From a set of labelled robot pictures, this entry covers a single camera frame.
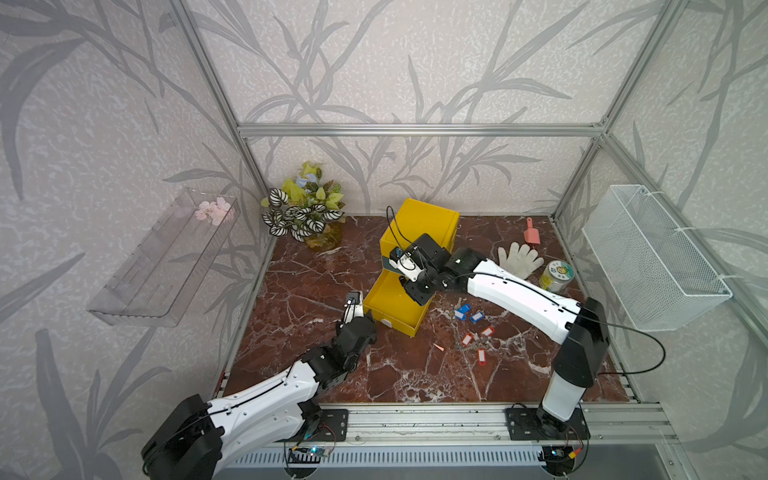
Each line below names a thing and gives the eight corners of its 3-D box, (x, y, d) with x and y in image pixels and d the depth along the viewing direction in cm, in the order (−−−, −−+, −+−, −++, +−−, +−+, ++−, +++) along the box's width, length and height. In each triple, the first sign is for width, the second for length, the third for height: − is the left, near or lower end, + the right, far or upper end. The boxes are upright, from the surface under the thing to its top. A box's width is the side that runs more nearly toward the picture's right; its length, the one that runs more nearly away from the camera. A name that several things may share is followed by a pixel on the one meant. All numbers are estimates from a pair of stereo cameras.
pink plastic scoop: (526, 244, 114) (529, 239, 112) (519, 222, 122) (521, 217, 120) (539, 244, 114) (542, 239, 112) (531, 222, 122) (533, 217, 120)
